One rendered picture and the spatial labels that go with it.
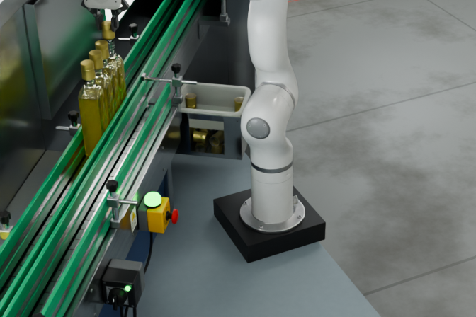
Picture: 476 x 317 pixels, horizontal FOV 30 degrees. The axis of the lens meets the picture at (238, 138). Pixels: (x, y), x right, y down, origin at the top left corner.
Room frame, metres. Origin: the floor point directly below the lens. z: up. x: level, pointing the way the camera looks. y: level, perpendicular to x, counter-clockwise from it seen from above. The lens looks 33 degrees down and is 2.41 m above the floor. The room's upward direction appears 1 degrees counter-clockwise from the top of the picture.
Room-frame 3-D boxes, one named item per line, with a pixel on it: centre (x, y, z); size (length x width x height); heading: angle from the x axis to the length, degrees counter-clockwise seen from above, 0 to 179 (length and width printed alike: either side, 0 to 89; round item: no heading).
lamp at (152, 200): (1.88, 0.23, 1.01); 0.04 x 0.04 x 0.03
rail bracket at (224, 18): (2.94, 0.07, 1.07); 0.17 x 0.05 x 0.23; 78
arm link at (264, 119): (2.04, -0.08, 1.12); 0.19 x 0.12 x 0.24; 161
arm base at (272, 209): (2.06, -0.09, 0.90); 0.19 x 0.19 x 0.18
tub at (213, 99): (2.41, 0.08, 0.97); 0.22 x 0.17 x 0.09; 78
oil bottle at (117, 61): (2.22, 0.35, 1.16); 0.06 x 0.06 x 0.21; 77
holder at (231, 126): (2.41, 0.11, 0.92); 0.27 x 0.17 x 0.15; 78
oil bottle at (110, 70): (2.16, 0.36, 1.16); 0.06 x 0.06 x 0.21; 77
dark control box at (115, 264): (1.61, 0.28, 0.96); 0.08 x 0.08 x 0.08; 78
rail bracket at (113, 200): (1.72, 0.28, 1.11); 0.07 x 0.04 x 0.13; 78
